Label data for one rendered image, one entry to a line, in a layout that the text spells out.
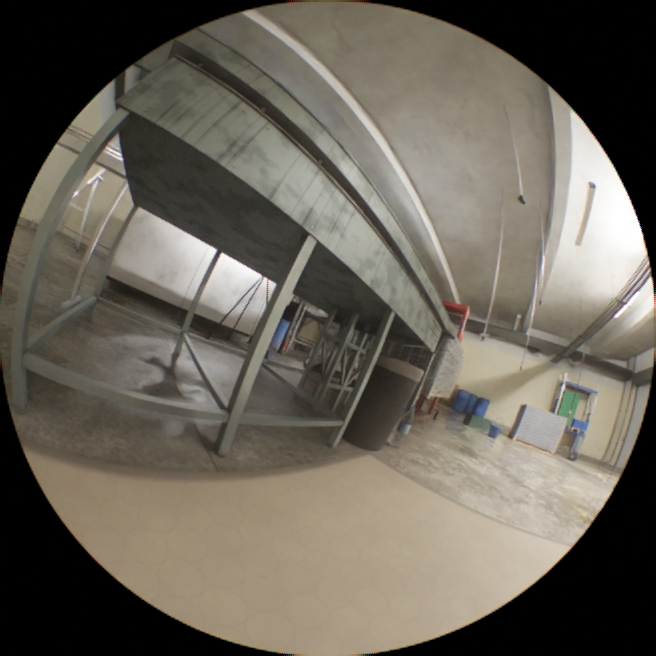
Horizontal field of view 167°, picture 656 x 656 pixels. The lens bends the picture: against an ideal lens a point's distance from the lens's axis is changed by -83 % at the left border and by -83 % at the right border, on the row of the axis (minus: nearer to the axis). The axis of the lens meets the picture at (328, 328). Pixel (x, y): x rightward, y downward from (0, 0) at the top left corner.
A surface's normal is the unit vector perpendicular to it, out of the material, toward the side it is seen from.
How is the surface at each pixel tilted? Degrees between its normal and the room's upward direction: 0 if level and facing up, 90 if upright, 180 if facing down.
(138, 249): 90
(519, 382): 90
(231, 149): 90
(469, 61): 180
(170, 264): 90
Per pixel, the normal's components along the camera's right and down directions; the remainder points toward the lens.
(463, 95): -0.40, 0.92
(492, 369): -0.61, -0.32
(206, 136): 0.69, 0.25
